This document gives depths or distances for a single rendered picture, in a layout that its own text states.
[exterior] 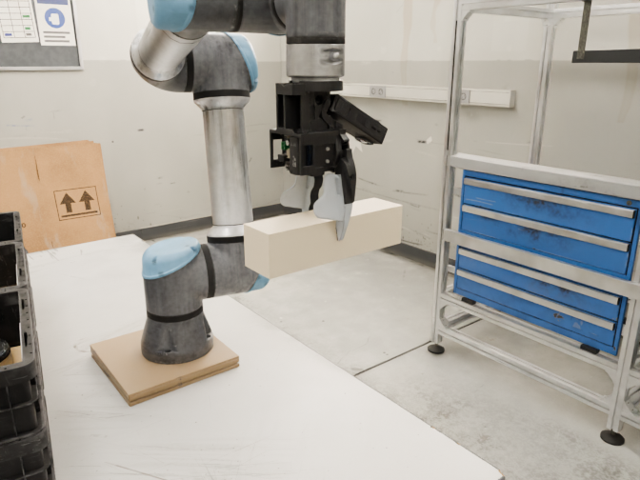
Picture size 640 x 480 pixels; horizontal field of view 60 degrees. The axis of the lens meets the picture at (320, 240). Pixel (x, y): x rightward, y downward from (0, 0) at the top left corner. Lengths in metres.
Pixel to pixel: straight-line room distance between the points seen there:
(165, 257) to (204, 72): 0.37
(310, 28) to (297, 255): 0.28
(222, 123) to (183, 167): 3.34
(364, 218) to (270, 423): 0.43
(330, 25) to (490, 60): 2.68
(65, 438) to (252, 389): 0.34
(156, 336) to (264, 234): 0.53
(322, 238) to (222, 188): 0.44
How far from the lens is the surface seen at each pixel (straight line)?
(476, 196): 2.37
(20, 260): 1.26
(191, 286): 1.13
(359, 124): 0.76
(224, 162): 1.14
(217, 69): 1.14
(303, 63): 0.71
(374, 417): 1.04
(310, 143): 0.70
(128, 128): 4.28
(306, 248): 0.73
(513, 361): 2.45
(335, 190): 0.73
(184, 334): 1.16
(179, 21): 0.77
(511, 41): 3.29
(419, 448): 0.99
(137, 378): 1.15
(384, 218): 0.82
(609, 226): 2.11
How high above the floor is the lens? 1.31
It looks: 18 degrees down
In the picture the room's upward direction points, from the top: straight up
